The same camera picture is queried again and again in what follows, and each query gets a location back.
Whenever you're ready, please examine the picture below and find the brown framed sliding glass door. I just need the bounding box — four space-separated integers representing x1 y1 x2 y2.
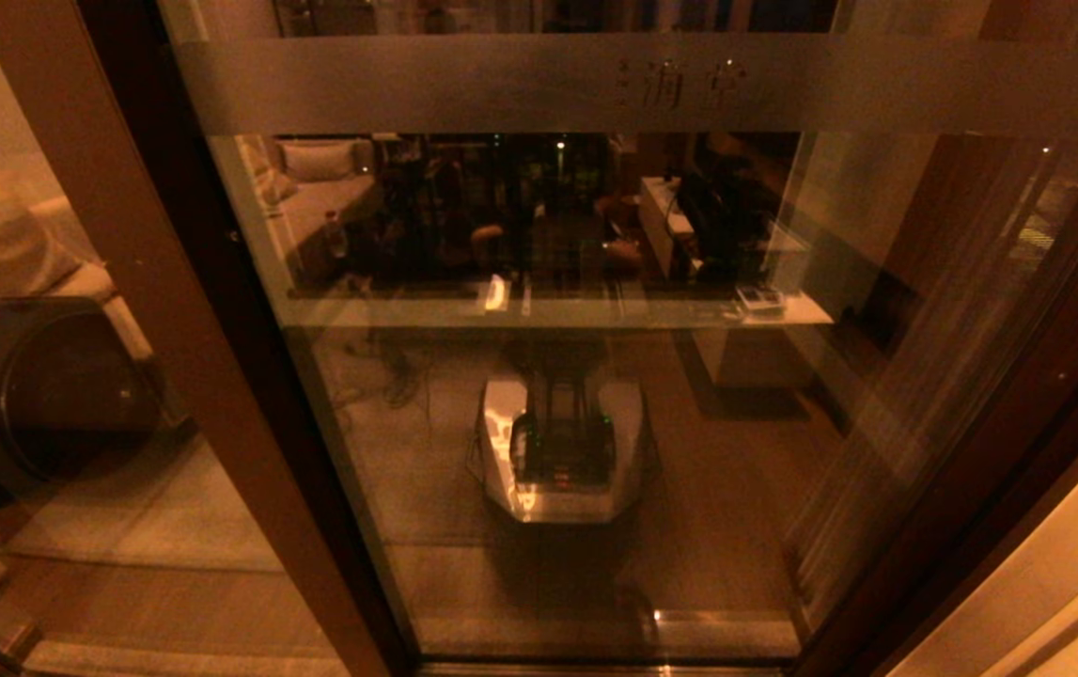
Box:
158 0 1078 674

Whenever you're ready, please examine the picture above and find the brown framed fixed glass panel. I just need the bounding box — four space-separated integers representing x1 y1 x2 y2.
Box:
0 0 422 677

